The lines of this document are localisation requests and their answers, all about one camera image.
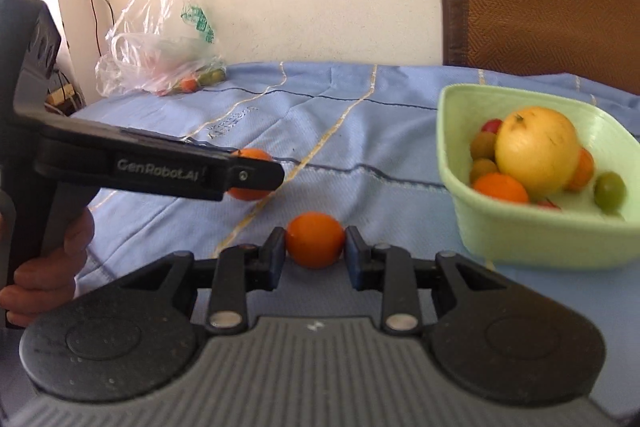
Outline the blue checked tablecloth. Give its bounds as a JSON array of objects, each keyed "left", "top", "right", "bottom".
[{"left": 0, "top": 59, "right": 640, "bottom": 423}]

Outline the red cherry tomato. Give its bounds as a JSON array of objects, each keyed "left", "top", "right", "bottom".
[{"left": 535, "top": 199, "right": 562, "bottom": 210}]

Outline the person's left hand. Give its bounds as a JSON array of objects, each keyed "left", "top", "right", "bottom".
[{"left": 1, "top": 208, "right": 94, "bottom": 327}]

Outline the green tomato front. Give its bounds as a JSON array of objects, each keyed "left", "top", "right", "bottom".
[{"left": 593, "top": 171, "right": 627, "bottom": 213}]

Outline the small yellow-brown fruit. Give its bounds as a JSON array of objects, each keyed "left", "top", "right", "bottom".
[{"left": 469, "top": 158, "right": 498, "bottom": 185}]

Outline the large yellow grapefruit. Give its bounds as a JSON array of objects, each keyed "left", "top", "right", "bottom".
[{"left": 495, "top": 106, "right": 582, "bottom": 199}]

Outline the small orange tomato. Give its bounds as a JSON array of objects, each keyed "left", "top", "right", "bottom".
[{"left": 564, "top": 147, "right": 596, "bottom": 193}]

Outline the orange tangerine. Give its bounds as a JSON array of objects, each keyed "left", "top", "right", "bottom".
[
  {"left": 227, "top": 147, "right": 273, "bottom": 202},
  {"left": 285, "top": 211, "right": 346, "bottom": 270},
  {"left": 472, "top": 172, "right": 529, "bottom": 204}
]

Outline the brown kiwi fruit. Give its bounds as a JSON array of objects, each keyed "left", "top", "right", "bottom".
[{"left": 470, "top": 131, "right": 497, "bottom": 160}]

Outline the light green plastic basket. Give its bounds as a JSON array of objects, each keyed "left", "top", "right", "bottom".
[{"left": 436, "top": 83, "right": 639, "bottom": 270}]

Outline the clear plastic bag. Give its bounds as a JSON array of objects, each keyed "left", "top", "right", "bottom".
[{"left": 96, "top": 0, "right": 227, "bottom": 98}]

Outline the orange fruit in bag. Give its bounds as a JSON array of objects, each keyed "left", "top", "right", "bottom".
[{"left": 180, "top": 77, "right": 201, "bottom": 93}]

